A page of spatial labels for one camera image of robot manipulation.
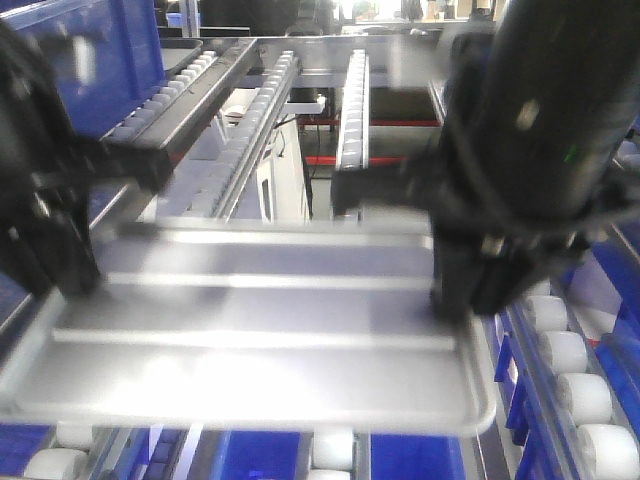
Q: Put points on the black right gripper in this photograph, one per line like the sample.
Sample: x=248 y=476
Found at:
x=484 y=257

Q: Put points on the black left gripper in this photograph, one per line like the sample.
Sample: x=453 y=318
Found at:
x=45 y=234

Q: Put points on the silver metal tray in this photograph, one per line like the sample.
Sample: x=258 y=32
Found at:
x=246 y=325

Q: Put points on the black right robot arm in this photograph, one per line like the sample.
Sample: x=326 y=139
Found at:
x=521 y=177

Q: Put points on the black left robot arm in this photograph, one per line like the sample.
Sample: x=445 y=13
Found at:
x=33 y=117

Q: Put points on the white machine below shelf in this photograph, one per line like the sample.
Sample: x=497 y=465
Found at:
x=278 y=187

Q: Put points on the dark tray far left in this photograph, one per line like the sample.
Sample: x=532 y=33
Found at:
x=177 y=53

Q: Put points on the far left roller track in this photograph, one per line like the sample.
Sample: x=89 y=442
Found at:
x=143 y=116

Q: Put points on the roller track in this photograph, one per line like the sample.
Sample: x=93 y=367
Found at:
x=353 y=143
x=143 y=116
x=606 y=449
x=219 y=197

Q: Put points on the right roller track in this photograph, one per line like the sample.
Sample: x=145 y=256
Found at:
x=606 y=449

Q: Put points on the centre roller track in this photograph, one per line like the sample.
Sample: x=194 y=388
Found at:
x=353 y=143

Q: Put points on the blue bin below right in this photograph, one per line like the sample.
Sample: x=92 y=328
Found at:
x=603 y=302

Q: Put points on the blue bin below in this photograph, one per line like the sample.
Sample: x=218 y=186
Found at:
x=273 y=455
x=603 y=302

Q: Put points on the large blue crate upper left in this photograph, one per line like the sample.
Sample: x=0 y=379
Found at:
x=128 y=64

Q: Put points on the blue bin below centre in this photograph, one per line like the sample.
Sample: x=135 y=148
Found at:
x=273 y=455

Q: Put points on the left steel divider rail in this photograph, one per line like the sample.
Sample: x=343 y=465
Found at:
x=176 y=126

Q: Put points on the red metal frame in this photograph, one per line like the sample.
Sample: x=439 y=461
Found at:
x=390 y=141

